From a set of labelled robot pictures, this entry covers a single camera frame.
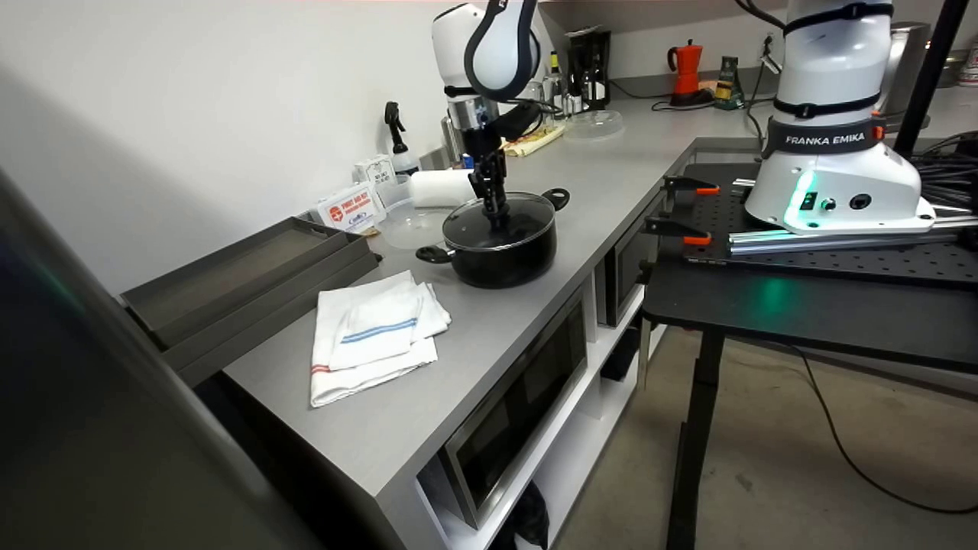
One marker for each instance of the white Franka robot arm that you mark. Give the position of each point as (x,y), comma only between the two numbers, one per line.
(830,102)

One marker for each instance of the small white carton box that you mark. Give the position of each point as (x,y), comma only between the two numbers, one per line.
(374,170)

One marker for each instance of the black coffee machine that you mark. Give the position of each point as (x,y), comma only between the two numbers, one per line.
(590,69)

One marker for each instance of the white paper towel roll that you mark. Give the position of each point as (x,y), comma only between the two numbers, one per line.
(441,191)

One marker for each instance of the red moka pot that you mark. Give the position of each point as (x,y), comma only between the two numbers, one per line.
(687,69)

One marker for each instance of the large dark blurry panel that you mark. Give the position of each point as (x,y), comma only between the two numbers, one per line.
(103,430)

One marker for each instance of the white cloth with blue stripe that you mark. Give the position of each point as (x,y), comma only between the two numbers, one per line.
(372,331)

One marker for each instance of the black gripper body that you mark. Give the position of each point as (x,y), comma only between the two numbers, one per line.
(491,155)

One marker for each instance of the round glass lid black knob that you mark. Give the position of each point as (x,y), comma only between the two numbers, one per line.
(520,215)

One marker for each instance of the black clamp orange tip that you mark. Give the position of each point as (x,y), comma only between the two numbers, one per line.
(676,234)
(693,187)

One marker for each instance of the black microwave oven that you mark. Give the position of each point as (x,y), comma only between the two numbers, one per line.
(520,406)

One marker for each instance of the white box with red print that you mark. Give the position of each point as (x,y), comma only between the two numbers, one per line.
(353,205)

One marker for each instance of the steel shaker cylinder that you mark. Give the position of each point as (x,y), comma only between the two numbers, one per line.
(452,142)

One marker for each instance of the black slanted pole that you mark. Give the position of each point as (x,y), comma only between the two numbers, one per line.
(932,72)

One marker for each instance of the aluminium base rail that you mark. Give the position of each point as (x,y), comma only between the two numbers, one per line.
(845,238)

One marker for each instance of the white counter cabinet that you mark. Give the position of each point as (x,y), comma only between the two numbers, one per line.
(408,509)

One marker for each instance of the black perforated robot table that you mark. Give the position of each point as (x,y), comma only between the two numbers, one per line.
(815,295)

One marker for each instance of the white spray bottle black trigger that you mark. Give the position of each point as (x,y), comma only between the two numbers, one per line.
(402,155)

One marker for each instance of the dark grey flat tray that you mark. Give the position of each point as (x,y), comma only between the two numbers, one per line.
(245,277)

